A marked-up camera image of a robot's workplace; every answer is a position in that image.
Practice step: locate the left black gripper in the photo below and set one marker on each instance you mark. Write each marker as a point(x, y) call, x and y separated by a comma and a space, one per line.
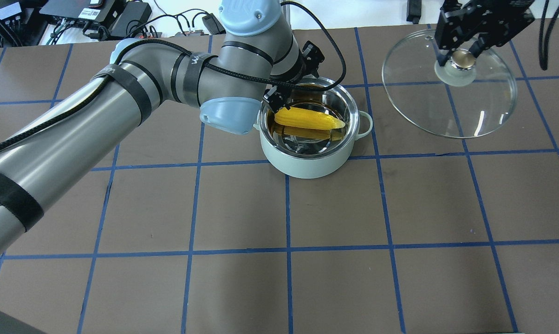
point(273, 97)

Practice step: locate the mint green cooking pot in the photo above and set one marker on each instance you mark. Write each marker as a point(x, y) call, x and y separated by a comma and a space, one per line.
point(309, 153)

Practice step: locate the black power adapter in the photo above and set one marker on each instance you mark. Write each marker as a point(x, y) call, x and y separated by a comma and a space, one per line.
point(134, 14)

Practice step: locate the aluminium frame post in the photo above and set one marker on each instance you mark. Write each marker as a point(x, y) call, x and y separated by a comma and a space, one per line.
point(278, 16)

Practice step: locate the small black power brick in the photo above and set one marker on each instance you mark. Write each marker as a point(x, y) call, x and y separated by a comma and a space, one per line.
point(212, 24)

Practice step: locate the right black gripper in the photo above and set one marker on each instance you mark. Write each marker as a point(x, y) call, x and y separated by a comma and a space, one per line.
point(493, 21)

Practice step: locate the glass pot lid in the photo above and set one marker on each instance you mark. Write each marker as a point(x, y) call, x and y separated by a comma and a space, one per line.
point(465, 98)

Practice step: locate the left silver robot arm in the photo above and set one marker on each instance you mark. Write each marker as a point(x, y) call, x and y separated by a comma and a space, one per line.
point(41, 162)

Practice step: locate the yellow corn cob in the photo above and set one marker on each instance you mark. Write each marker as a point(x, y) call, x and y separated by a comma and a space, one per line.
point(308, 119)

